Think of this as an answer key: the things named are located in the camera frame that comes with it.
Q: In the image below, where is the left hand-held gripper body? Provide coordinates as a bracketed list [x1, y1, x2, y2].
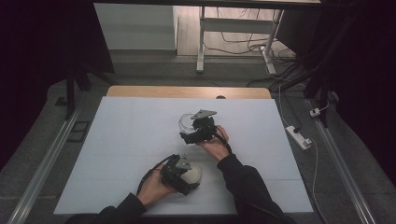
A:
[159, 154, 194, 191]

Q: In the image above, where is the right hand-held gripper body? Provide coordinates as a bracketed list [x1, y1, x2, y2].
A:
[190, 108, 219, 142]

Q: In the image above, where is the clear glass jar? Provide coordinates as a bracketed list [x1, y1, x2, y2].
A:
[177, 113, 201, 135]

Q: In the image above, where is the person's left hand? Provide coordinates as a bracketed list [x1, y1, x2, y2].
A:
[136, 163, 179, 209]

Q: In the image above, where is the person's right hand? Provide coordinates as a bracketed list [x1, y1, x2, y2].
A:
[196, 124, 232, 162]

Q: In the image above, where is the wooden table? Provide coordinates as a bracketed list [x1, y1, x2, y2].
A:
[106, 85, 273, 100]

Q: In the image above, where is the white table cover sheet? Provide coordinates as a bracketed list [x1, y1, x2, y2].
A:
[53, 95, 314, 217]

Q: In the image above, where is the white power strip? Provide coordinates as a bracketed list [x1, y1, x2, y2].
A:
[285, 125, 313, 151]

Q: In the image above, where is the white-legged standing desk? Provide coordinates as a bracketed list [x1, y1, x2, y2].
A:
[92, 0, 321, 76]

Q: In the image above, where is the white cabinet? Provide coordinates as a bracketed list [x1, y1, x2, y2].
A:
[93, 3, 179, 51]

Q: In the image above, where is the black metal stand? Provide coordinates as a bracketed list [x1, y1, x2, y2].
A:
[55, 60, 120, 121]
[269, 17, 354, 129]

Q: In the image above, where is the black curtain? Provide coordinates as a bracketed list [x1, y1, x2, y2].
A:
[0, 0, 116, 171]
[275, 0, 396, 189]

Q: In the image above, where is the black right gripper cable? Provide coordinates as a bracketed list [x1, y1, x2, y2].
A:
[214, 125, 233, 156]

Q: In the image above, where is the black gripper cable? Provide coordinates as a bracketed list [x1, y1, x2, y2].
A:
[214, 125, 233, 156]
[135, 154, 176, 196]

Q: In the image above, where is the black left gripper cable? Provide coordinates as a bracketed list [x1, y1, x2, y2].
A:
[135, 154, 176, 196]

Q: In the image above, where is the tangle of black floor cables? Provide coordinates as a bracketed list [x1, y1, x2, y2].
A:
[204, 7, 297, 64]

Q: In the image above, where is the white cable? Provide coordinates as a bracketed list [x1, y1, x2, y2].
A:
[306, 136, 321, 204]

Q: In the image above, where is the aluminium floor rail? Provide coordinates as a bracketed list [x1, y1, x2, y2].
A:
[7, 102, 86, 224]
[305, 98, 378, 224]

